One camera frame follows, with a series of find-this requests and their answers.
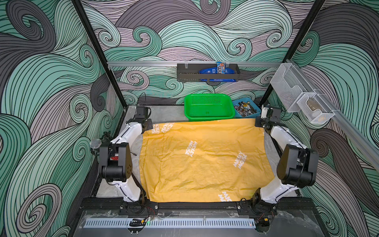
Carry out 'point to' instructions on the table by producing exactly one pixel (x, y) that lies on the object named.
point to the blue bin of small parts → (246, 107)
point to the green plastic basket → (208, 106)
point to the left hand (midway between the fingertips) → (144, 123)
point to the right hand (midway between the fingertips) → (264, 119)
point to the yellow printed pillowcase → (213, 161)
